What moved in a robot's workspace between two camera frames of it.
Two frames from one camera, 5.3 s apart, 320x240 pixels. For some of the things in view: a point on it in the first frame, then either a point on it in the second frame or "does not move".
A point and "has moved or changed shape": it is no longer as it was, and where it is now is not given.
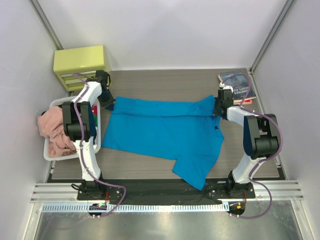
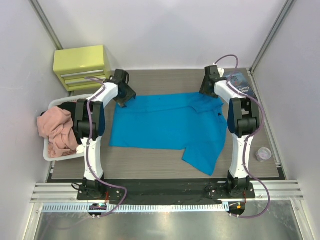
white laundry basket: [58, 101] does not move
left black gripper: [108, 99] → [125, 99]
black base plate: [165, 191] does not move
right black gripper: [218, 106] → [206, 89]
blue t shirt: [186, 130] has moved or changed shape
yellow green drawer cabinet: [74, 66] does not move
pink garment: [50, 125] does not move
